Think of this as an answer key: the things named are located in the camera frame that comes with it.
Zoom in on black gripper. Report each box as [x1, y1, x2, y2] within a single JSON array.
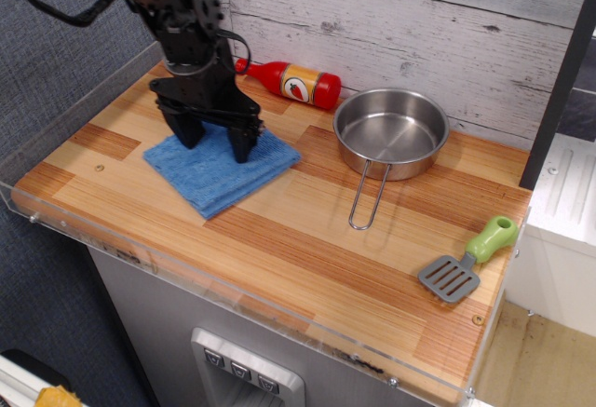
[[150, 60, 264, 164]]

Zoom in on blue microfiber napkin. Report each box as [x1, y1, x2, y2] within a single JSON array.
[[143, 124, 301, 220]]

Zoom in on steel pan with wire handle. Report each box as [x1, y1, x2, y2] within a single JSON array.
[[332, 88, 450, 231]]

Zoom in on green handled grey toy spatula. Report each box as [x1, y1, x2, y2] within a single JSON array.
[[417, 215, 519, 305]]

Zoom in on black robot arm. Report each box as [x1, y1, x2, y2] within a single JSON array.
[[126, 0, 264, 163]]

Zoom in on red toy sauce bottle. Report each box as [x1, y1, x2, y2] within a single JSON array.
[[235, 59, 342, 110]]

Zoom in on grey toy fridge cabinet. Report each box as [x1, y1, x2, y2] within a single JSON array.
[[90, 249, 424, 406]]

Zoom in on silver dispenser panel with buttons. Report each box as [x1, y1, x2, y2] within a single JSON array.
[[191, 327, 306, 407]]

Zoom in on yellow object at corner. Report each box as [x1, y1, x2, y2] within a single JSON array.
[[34, 386, 83, 407]]

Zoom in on white toy sink unit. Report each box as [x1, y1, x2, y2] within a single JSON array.
[[505, 134, 595, 336]]

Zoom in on dark right post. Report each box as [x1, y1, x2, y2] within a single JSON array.
[[519, 0, 595, 190]]

